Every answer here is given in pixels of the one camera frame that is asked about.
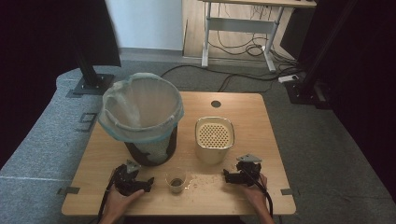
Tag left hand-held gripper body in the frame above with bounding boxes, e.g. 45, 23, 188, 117
112, 159, 148, 197

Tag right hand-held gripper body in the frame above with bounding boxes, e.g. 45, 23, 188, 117
235, 153, 263, 188

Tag person's left hand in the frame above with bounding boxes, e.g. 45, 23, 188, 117
104, 185, 146, 219

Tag person's right hand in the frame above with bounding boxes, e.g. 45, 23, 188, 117
241, 173, 269, 212

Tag black mesh trash can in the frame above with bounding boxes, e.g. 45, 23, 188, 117
123, 124, 179, 167

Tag scattered brown crumbs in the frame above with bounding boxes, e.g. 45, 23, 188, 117
186, 173, 226, 191

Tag clear plastic cup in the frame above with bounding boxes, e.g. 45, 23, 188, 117
164, 169, 188, 195

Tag cream strainer container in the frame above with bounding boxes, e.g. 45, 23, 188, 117
194, 116, 235, 165

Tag grey floor tape mark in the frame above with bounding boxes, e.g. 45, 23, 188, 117
56, 186, 81, 197

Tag trash bin with plastic liner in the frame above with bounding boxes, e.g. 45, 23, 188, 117
97, 72, 185, 162

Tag white power strip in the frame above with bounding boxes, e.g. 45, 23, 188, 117
277, 74, 300, 84

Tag black curtain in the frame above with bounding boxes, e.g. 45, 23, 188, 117
279, 0, 396, 203
0, 0, 122, 171

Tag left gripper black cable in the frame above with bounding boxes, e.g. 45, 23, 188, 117
96, 170, 118, 224

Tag black floor cable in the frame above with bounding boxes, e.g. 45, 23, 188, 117
160, 63, 302, 93

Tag black stand with base plate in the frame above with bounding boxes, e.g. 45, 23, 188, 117
72, 36, 116, 96
283, 0, 359, 110

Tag bundle of black desk cables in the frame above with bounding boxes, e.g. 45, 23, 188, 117
207, 3, 300, 66

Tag white metal desk frame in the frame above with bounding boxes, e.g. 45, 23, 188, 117
199, 0, 318, 74

